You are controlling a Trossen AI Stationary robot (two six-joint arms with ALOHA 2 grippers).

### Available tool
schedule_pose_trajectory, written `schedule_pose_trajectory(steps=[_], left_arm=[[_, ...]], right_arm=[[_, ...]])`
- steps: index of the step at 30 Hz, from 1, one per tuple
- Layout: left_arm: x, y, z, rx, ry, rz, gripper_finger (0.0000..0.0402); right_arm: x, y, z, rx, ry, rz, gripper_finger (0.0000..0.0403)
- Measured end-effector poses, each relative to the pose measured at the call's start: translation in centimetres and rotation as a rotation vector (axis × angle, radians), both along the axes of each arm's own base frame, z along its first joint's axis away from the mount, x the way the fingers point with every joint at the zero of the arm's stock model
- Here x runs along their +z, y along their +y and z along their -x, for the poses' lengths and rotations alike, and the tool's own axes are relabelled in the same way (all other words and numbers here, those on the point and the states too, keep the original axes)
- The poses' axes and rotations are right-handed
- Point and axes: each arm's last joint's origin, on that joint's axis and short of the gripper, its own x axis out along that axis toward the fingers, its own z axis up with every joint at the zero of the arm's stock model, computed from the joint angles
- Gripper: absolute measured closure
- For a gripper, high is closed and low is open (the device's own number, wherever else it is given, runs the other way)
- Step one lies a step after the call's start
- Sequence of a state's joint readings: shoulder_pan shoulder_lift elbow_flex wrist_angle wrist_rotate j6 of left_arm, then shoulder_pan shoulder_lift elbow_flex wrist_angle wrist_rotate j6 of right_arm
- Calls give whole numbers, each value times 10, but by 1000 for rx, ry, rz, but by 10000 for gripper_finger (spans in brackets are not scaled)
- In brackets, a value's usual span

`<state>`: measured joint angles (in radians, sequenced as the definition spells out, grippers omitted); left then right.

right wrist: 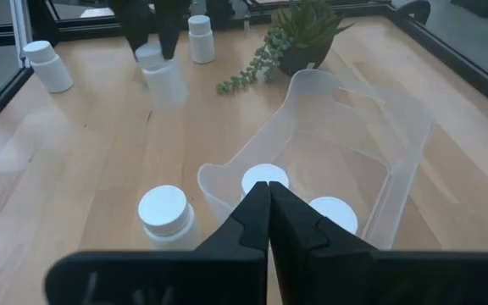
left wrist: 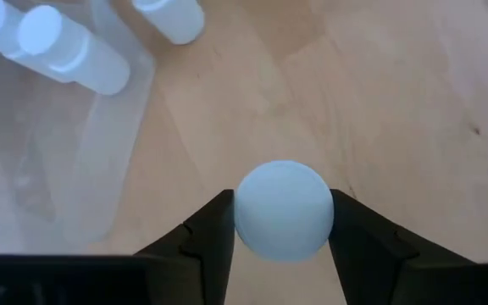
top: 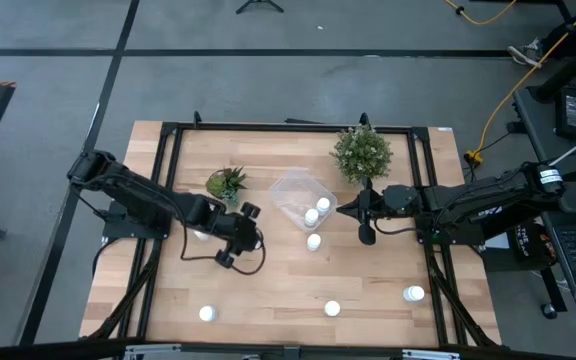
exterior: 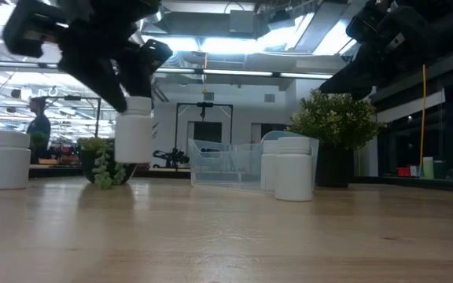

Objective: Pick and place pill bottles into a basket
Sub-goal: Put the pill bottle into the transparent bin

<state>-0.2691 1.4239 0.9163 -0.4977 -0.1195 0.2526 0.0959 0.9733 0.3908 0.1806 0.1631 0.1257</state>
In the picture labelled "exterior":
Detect long ceiling light rail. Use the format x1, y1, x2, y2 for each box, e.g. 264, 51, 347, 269
0, 58, 336, 81

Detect clear plastic basket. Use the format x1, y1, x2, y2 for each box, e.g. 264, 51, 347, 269
188, 130, 321, 194

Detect dark cup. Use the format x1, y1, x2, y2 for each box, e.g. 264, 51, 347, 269
433, 160, 447, 180

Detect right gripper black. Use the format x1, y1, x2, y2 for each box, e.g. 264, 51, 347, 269
319, 0, 447, 101

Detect grey ceiling junction box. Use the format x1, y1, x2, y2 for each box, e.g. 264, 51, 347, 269
229, 9, 256, 35

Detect black gantry frame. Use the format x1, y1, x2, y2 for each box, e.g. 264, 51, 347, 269
174, 101, 234, 151

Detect small leafy green plant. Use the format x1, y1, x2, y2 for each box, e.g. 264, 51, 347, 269
28, 131, 50, 149

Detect person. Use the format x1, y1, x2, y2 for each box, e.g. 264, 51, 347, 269
25, 96, 53, 165

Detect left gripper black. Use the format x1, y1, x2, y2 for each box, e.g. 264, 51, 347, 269
59, 0, 174, 114

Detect bushy plant in black pot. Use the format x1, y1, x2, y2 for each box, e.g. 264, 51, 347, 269
287, 88, 387, 189

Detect succulent arrangement in dark pot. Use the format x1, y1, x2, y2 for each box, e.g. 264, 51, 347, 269
77, 121, 159, 190

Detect pale green cup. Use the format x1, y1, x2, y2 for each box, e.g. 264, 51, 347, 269
422, 156, 435, 180

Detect thin yellow cord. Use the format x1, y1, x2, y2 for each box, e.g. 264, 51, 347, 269
418, 64, 427, 177

